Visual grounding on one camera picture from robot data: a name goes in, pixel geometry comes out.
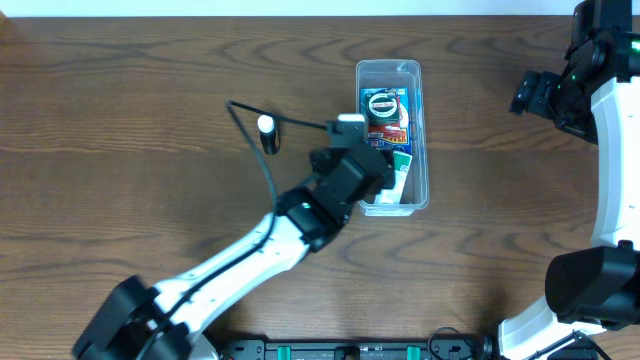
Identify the blue Kool Fever box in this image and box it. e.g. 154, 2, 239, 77
359, 87, 412, 154

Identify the red medicine box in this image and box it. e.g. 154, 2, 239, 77
367, 96, 409, 144

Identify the green round tin box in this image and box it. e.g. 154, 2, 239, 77
365, 92, 400, 126

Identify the dark bottle white cap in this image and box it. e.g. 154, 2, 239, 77
257, 115, 279, 155

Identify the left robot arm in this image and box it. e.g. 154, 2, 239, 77
71, 143, 394, 359

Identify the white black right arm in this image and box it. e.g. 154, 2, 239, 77
494, 0, 639, 359

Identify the clear plastic container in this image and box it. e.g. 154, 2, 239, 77
356, 59, 430, 217

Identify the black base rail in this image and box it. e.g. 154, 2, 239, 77
214, 337, 599, 360

